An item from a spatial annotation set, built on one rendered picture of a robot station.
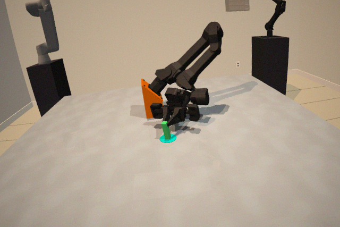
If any cyan circle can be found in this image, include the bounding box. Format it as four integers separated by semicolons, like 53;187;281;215
159;133;176;143

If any green rectangular post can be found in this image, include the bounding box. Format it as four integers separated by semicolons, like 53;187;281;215
161;121;171;139

